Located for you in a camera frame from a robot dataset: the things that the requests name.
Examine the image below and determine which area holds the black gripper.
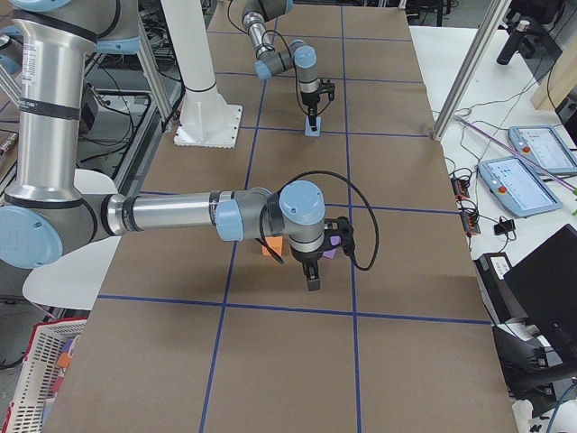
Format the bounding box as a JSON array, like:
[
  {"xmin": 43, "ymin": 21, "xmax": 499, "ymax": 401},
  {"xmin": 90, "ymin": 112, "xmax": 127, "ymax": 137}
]
[
  {"xmin": 291, "ymin": 246, "xmax": 328, "ymax": 291},
  {"xmin": 301, "ymin": 91, "xmax": 320, "ymax": 117}
]

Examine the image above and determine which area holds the light blue foam block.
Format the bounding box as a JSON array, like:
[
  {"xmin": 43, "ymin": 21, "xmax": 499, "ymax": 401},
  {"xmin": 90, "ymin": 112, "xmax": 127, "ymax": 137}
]
[{"xmin": 305, "ymin": 116, "xmax": 322, "ymax": 137}]

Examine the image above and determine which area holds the purple foam block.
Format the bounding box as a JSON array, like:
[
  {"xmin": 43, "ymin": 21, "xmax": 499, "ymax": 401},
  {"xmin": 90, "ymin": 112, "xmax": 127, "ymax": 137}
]
[{"xmin": 323, "ymin": 235, "xmax": 341, "ymax": 260}]

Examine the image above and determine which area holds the orange foam block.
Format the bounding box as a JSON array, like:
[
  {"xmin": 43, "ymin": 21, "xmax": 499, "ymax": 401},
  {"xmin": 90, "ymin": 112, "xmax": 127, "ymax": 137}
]
[{"xmin": 261, "ymin": 236, "xmax": 284, "ymax": 257}]

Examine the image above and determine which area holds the orange terminal strip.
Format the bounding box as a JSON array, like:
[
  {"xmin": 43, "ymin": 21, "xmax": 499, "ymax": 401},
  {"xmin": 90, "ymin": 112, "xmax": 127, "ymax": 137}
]
[{"xmin": 450, "ymin": 175, "xmax": 481, "ymax": 237}]

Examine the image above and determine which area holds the near teach pendant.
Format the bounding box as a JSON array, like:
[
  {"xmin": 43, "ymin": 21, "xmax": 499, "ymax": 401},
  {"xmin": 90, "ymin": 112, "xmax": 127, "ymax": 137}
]
[{"xmin": 478, "ymin": 157, "xmax": 563, "ymax": 217}]

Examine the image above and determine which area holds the teach pendant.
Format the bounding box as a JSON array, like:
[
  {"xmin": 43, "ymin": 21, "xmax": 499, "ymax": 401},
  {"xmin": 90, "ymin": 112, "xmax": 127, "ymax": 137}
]
[
  {"xmin": 508, "ymin": 125, "xmax": 576, "ymax": 175},
  {"xmin": 478, "ymin": 157, "xmax": 563, "ymax": 217}
]

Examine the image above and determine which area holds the far teach pendant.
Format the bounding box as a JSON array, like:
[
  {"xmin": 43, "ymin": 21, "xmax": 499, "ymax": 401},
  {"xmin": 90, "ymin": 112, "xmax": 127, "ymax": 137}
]
[{"xmin": 508, "ymin": 125, "xmax": 576, "ymax": 175}]

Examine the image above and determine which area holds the black laptop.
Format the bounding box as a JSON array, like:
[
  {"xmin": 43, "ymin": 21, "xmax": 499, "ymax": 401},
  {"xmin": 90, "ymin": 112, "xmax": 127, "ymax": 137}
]
[{"xmin": 505, "ymin": 224, "xmax": 576, "ymax": 361}]

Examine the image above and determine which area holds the white plastic basket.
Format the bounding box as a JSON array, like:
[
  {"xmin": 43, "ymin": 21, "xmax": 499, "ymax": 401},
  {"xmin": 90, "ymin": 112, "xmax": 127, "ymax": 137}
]
[{"xmin": 2, "ymin": 318, "xmax": 87, "ymax": 432}]

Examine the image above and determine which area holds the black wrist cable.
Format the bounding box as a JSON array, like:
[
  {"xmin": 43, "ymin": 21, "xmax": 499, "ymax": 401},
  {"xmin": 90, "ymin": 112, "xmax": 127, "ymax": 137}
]
[{"xmin": 259, "ymin": 170, "xmax": 383, "ymax": 272}]

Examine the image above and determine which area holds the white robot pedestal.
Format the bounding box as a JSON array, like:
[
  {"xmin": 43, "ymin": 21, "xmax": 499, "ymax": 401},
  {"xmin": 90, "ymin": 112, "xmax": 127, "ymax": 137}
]
[{"xmin": 161, "ymin": 0, "xmax": 243, "ymax": 148}]

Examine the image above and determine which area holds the aluminium frame post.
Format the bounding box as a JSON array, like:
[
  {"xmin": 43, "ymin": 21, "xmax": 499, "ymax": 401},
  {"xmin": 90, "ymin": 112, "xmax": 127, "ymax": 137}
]
[{"xmin": 431, "ymin": 0, "xmax": 510, "ymax": 142}]

